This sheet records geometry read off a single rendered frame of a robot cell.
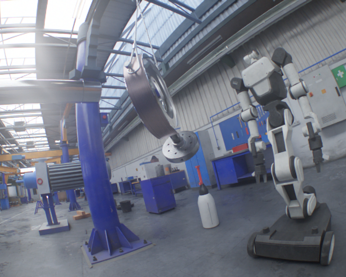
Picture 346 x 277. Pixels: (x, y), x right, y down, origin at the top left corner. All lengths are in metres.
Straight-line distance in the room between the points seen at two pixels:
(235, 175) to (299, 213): 3.18
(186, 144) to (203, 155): 4.24
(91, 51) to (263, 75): 2.04
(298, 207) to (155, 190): 2.72
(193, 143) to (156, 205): 2.68
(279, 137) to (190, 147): 0.62
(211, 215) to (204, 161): 3.18
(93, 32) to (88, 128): 1.35
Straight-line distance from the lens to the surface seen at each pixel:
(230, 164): 4.30
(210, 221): 2.11
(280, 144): 1.17
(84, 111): 2.19
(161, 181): 3.48
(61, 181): 3.91
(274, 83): 1.21
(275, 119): 1.20
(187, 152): 0.81
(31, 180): 4.09
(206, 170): 5.11
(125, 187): 10.66
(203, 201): 2.05
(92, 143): 2.04
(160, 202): 3.45
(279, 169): 1.10
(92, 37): 2.59
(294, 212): 1.29
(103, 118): 2.29
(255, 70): 1.26
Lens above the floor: 0.79
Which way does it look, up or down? 11 degrees up
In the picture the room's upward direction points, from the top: 14 degrees counter-clockwise
